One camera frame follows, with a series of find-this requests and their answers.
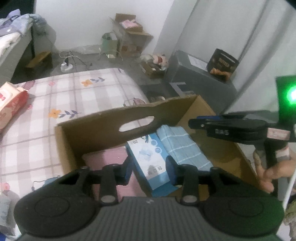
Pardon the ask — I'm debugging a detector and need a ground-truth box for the light blue checked towel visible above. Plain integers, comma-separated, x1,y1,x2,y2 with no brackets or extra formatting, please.
157,125,213,171

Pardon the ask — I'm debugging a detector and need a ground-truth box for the blue white mask box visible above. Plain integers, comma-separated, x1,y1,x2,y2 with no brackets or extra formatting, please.
127,133,178,197

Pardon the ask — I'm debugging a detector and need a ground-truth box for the person right hand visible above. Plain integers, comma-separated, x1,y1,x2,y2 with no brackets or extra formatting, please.
253,149,295,193

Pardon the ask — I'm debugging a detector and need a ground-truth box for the large cardboard box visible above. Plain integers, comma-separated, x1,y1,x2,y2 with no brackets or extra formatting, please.
55,96,257,198

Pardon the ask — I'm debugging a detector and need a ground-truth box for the grey storage box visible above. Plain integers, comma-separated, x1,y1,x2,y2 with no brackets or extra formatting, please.
164,50,236,114

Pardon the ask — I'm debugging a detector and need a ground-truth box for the black snack bag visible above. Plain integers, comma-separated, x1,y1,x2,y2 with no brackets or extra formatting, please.
206,49,239,82

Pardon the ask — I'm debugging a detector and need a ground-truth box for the plush toy in box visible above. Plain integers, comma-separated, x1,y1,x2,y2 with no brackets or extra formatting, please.
140,54,169,79

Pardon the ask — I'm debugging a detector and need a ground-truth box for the small cardboard boxes stack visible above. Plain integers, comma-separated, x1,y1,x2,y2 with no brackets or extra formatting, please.
111,13,153,57

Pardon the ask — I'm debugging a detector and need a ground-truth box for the green bag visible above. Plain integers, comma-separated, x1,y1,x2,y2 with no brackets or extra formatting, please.
102,32,118,58

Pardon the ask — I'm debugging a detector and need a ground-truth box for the white power strip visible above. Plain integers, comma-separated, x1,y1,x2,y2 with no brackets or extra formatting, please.
60,58,73,73

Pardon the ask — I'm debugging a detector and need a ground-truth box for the red tissue pack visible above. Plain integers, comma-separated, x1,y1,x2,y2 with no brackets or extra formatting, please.
0,82,29,132

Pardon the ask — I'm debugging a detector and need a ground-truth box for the white fleece blanket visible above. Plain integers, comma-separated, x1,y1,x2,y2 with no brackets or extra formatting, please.
1,31,32,65

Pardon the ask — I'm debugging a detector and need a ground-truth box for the purple clothing pile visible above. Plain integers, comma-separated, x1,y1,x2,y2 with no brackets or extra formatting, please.
1,9,47,37

